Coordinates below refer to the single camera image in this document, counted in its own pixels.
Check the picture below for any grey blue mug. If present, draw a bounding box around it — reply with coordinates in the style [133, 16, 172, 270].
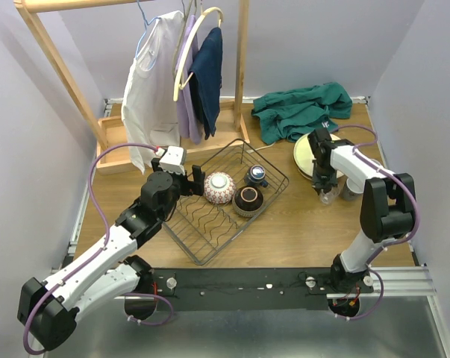
[340, 178, 363, 201]

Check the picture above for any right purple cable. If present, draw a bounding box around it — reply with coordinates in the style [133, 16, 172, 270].
[332, 124, 422, 322]

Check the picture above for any clear glass cup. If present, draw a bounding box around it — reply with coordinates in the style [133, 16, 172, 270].
[319, 186, 341, 205]

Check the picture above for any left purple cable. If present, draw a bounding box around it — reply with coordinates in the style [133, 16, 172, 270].
[22, 142, 164, 355]

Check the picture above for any wooden clothes rack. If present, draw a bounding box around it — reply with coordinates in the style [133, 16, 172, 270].
[13, 0, 251, 176]

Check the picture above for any lavender garment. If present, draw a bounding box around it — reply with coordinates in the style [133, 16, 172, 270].
[176, 37, 202, 145]

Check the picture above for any cream round plate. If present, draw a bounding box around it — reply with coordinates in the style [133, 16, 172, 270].
[293, 132, 341, 178]

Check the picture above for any white tank top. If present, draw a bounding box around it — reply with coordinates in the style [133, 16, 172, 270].
[120, 10, 185, 175]

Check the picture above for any blue wire hanger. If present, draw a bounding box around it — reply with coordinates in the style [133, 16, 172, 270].
[134, 0, 161, 71]

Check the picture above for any black base bar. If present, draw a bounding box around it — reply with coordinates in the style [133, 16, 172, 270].
[138, 268, 373, 312]

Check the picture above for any red white patterned bowl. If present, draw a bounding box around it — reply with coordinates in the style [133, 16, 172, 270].
[204, 172, 236, 204]

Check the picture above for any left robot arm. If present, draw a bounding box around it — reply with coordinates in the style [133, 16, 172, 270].
[17, 160, 205, 356]

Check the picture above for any black wire dish rack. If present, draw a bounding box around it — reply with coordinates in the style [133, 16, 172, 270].
[163, 139, 289, 266]

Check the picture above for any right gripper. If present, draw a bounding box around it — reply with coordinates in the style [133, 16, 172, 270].
[312, 160, 338, 195]

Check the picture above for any dark brown bowl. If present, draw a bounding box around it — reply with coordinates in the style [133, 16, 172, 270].
[232, 186, 264, 218]

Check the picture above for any wooden hanger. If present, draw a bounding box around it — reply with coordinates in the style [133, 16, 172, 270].
[173, 7, 224, 102]

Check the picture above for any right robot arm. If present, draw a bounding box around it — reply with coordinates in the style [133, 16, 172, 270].
[308, 129, 420, 292]

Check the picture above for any navy blue garment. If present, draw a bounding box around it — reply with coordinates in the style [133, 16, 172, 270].
[189, 27, 223, 140]

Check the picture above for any purple cable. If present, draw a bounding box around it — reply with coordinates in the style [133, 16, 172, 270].
[332, 124, 422, 322]
[22, 142, 164, 355]

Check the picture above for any dark blue teacup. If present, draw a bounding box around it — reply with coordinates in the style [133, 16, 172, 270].
[243, 165, 269, 188]

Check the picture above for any green crumpled garment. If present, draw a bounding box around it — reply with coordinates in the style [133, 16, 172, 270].
[251, 82, 353, 145]

